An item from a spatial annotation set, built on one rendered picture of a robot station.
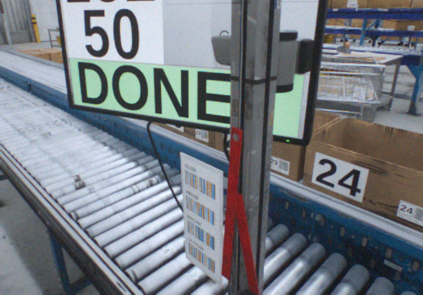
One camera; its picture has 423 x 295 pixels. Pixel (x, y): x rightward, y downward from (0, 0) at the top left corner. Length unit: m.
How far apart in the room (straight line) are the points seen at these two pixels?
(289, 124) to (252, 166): 0.13
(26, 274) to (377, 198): 1.93
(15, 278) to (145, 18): 1.95
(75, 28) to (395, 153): 1.06
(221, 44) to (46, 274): 1.95
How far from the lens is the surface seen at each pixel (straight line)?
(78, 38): 0.67
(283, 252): 1.05
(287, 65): 0.39
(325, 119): 1.34
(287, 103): 0.48
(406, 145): 1.26
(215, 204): 0.45
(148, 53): 0.57
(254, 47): 0.34
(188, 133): 1.45
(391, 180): 0.99
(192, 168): 0.46
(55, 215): 1.32
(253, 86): 0.35
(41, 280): 2.23
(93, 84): 0.66
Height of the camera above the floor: 1.44
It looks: 22 degrees down
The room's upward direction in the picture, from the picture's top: 1 degrees counter-clockwise
